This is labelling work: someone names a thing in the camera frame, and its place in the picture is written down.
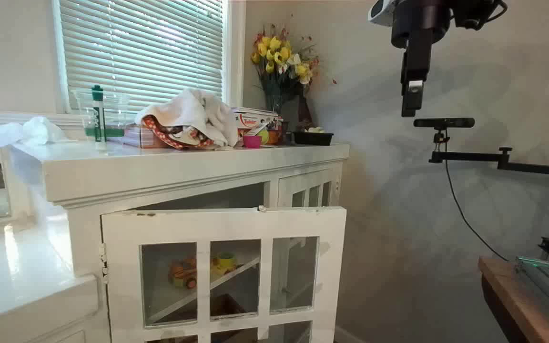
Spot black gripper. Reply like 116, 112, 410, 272
390, 0, 453, 118

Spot white cloth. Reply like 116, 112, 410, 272
0, 114, 66, 152

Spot orange toy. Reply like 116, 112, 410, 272
166, 255, 200, 291

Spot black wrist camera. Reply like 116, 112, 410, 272
450, 0, 509, 32

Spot black camera cable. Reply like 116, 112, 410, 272
442, 158, 512, 263

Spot black box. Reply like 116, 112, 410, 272
291, 127, 335, 146

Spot yellow flower bouquet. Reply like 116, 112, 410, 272
247, 24, 324, 87

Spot white printed cardboard box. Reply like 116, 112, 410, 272
230, 104, 284, 133

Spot wooden table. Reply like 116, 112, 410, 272
476, 255, 549, 343

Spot low white drawer cabinet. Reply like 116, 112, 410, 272
0, 217, 108, 343

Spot black stereo camera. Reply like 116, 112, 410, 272
411, 116, 476, 131

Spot small pink bowl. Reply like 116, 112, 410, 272
242, 133, 265, 150

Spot clear plastic container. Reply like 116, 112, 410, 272
70, 87, 133, 137

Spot white glass-paned cabinet door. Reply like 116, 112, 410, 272
99, 204, 349, 343

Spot wide white window blinds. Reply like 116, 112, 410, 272
57, 0, 227, 120

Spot white towel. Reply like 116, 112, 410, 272
135, 87, 242, 150

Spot yellow-green toy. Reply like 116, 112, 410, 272
209, 251, 242, 276

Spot dark flower vase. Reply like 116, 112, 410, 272
259, 72, 314, 133

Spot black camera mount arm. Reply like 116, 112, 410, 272
427, 127, 549, 179

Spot tall white cabinet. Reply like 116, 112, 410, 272
0, 139, 352, 343

